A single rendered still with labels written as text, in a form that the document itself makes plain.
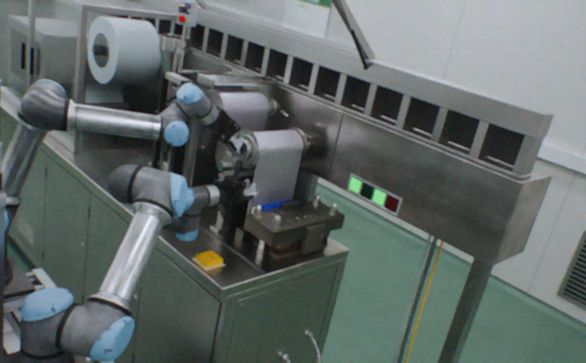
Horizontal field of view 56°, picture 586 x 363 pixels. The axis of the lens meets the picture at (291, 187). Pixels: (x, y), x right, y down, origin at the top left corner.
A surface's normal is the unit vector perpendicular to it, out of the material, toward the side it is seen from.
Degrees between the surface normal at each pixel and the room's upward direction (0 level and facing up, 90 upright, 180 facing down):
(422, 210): 90
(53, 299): 7
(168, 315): 90
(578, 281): 90
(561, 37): 90
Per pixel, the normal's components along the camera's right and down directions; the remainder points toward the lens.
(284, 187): 0.68, 0.38
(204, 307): -0.71, 0.12
